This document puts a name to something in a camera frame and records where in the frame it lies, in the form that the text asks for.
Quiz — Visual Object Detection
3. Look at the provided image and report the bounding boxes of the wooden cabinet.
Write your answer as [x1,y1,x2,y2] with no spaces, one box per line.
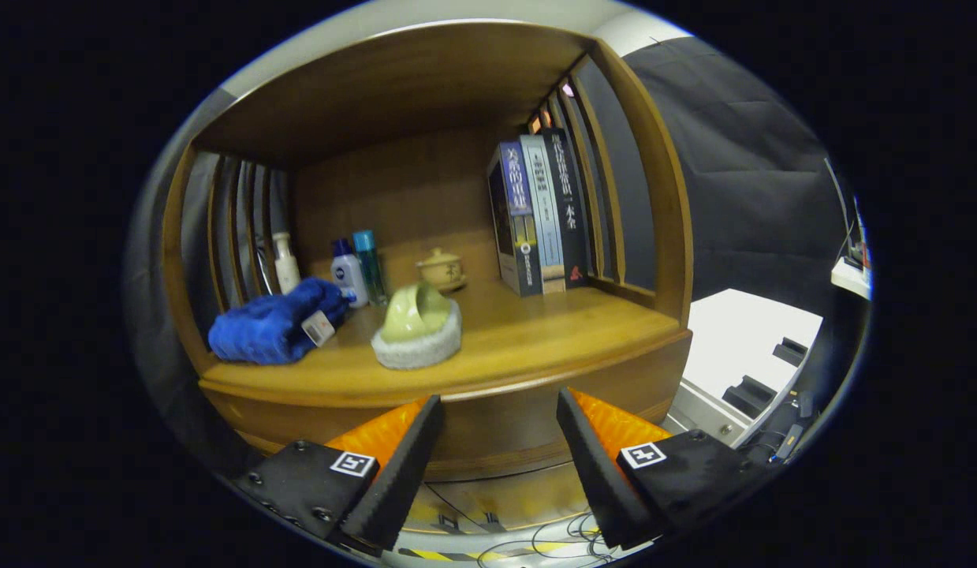
[161,22,694,537]

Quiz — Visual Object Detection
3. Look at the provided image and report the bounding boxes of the clear bottle teal cap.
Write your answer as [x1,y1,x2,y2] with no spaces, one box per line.
[352,230,388,307]

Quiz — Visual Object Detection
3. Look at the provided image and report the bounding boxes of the floor cables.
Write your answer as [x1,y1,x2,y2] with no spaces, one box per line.
[425,481,615,565]

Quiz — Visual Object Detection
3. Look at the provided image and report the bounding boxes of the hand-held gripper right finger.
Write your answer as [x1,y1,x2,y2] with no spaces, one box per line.
[556,387,773,551]

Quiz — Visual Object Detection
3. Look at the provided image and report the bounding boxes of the green and white brush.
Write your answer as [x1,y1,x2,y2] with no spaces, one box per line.
[371,282,464,371]

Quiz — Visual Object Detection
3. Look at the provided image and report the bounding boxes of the wooden drawer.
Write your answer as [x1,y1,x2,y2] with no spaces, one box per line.
[200,331,694,482]

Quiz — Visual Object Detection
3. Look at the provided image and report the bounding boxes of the blue folded towel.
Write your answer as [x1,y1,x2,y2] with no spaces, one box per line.
[208,278,349,365]

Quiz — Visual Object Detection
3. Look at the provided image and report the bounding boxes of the white bottle dark blue cap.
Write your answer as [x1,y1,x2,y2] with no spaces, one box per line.
[330,238,369,308]

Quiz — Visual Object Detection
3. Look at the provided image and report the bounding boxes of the white side shelf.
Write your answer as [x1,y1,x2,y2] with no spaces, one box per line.
[831,256,871,301]

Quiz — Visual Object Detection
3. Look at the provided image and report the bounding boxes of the wooden countertop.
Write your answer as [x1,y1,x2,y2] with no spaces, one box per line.
[200,276,692,399]

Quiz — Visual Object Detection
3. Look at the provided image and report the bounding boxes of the blue spine book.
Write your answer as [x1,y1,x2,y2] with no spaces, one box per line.
[488,142,544,298]

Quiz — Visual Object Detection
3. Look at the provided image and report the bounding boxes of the beige lidded tea cup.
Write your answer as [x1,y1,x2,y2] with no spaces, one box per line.
[416,248,467,293]

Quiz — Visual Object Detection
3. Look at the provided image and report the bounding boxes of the white pump bottle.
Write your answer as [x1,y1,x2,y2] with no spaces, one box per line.
[271,231,301,295]

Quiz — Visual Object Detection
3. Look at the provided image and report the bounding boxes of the light grey spine book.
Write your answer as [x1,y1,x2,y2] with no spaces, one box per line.
[520,134,568,294]

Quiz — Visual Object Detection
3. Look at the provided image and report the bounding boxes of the wooden cabinet door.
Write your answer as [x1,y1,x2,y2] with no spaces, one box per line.
[464,464,591,531]
[405,481,473,533]

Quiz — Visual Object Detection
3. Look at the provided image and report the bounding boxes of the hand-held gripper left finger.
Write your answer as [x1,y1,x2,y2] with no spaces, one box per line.
[234,394,446,553]

